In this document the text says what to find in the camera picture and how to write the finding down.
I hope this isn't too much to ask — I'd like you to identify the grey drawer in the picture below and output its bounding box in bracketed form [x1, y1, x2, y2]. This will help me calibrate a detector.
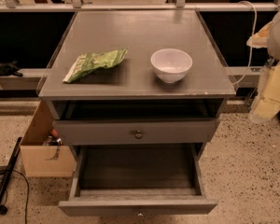
[59, 144, 217, 217]
[53, 119, 219, 146]

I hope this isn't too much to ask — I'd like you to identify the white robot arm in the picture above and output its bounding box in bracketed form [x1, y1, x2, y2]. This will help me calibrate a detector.
[246, 10, 280, 123]

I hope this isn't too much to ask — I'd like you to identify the grey top drawer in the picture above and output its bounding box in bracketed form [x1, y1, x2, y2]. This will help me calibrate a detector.
[53, 119, 219, 146]

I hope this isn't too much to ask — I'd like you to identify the grey wooden drawer cabinet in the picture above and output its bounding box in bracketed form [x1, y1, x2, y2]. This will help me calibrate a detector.
[36, 8, 238, 161]

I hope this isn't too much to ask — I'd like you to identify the white bowl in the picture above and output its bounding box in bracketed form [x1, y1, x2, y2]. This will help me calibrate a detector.
[150, 49, 193, 83]

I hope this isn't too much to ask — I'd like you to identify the green chip bag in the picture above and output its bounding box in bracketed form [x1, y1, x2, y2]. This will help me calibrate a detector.
[63, 49, 128, 83]

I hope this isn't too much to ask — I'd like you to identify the cardboard box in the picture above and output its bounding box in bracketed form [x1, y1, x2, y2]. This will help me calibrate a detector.
[20, 102, 76, 177]

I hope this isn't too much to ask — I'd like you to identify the black bag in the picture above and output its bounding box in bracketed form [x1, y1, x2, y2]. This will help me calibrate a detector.
[0, 61, 23, 77]

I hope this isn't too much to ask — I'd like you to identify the white cable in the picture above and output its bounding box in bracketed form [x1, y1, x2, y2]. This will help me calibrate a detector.
[231, 0, 259, 87]

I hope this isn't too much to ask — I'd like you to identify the metal railing frame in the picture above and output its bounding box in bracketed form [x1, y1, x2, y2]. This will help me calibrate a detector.
[0, 0, 280, 12]

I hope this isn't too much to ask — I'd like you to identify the black bar with cable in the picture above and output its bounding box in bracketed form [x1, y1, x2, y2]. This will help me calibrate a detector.
[0, 137, 30, 224]

